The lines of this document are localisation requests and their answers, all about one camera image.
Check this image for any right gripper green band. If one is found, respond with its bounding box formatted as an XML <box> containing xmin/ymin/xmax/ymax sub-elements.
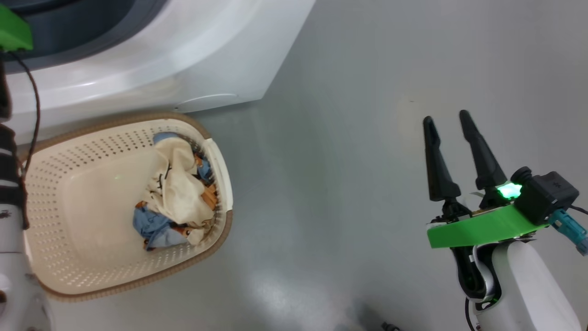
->
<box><xmin>423</xmin><ymin>109</ymin><xmax>549</xmax><ymax>303</ymax></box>

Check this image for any cream garment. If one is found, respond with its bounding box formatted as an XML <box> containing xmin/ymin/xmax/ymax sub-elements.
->
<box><xmin>146</xmin><ymin>137</ymin><xmax>216</xmax><ymax>245</ymax></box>

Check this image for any blue garment with orange print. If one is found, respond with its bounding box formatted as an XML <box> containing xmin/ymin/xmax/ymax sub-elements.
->
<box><xmin>133</xmin><ymin>132</ymin><xmax>214</xmax><ymax>251</ymax></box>

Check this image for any grey rubber door gasket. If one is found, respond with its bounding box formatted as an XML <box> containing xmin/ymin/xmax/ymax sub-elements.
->
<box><xmin>0</xmin><ymin>0</ymin><xmax>164</xmax><ymax>74</ymax></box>

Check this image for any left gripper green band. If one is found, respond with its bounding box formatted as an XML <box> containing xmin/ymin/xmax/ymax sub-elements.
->
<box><xmin>0</xmin><ymin>4</ymin><xmax>34</xmax><ymax>52</ymax></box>

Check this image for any round white filter cover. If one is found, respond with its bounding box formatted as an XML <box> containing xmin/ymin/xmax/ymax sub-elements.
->
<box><xmin>177</xmin><ymin>93</ymin><xmax>239</xmax><ymax>114</ymax></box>

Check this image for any white front-load washing machine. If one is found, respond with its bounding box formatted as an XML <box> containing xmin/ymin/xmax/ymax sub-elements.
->
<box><xmin>0</xmin><ymin>0</ymin><xmax>317</xmax><ymax>147</ymax></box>

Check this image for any cream perforated laundry basket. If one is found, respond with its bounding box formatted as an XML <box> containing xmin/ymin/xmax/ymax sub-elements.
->
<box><xmin>17</xmin><ymin>112</ymin><xmax>234</xmax><ymax>302</ymax></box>

